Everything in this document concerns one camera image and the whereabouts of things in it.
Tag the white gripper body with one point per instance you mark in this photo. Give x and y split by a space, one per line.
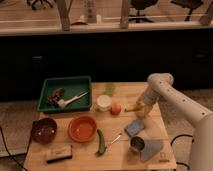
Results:
146 102

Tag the yellow banana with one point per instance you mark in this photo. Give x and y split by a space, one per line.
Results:
134 107

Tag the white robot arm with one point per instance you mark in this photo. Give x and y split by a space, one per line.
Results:
200 117

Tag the red bowl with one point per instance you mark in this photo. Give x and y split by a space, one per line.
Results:
82 129

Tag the dark purple bowl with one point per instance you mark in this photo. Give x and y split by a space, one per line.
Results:
44 130

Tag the blue sponge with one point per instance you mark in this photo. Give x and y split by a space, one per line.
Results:
134 127

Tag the orange fruit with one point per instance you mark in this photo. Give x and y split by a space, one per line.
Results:
115 109

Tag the green leafy vegetable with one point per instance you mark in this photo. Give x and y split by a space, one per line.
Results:
109 89

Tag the white round container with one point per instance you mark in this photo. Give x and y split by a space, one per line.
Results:
104 102

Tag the metal cup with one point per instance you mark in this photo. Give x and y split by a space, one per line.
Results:
137 144

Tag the grey cloth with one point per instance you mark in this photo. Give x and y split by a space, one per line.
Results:
151 148

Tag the metal spoon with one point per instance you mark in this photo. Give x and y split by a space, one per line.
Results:
114 140

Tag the green cucumber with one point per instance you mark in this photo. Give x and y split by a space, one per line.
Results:
102 146

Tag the green plastic tray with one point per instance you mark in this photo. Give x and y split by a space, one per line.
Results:
68 87

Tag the white brush in tray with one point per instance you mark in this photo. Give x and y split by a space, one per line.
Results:
63 103

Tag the black office chair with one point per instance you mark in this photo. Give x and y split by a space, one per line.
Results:
141 5

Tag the brown grapes bunch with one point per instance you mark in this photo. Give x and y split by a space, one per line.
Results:
55 96

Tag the wooden block eraser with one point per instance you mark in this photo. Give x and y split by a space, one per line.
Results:
59 153

